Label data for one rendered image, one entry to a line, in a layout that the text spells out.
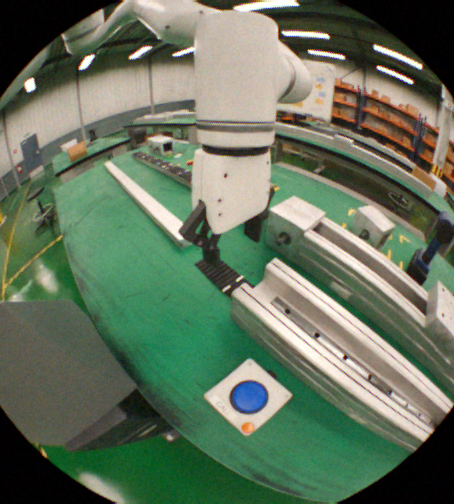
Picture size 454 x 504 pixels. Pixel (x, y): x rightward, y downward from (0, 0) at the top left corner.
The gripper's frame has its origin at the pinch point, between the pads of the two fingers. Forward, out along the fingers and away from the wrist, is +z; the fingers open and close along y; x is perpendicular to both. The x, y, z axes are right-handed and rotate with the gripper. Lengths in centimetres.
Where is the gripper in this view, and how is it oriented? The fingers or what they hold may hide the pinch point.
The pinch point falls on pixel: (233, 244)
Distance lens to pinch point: 30.6
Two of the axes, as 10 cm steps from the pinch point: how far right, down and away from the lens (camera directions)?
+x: 6.6, 5.3, -5.3
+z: 0.0, 7.1, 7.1
